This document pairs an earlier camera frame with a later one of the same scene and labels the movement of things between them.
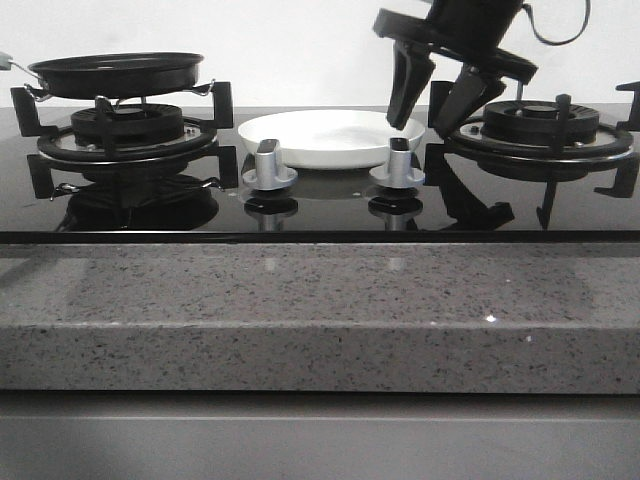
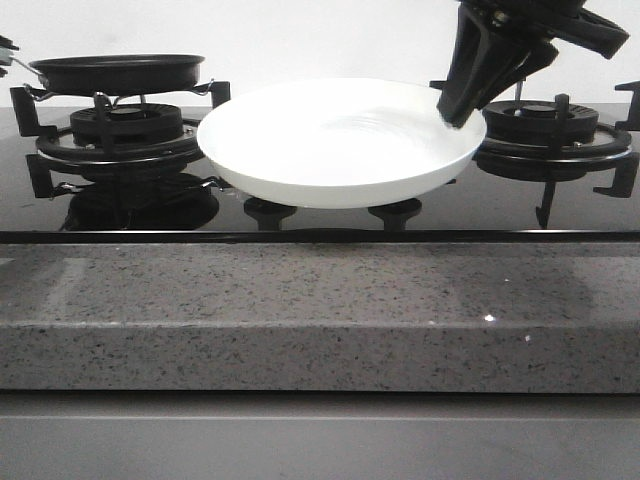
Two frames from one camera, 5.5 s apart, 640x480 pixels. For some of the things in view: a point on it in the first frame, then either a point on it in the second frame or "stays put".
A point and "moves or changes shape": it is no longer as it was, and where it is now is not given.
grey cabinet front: [319, 435] stays put
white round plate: [329, 138] moves or changes shape
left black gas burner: [134, 125] stays put
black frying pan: [105, 75] stays put
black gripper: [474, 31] → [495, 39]
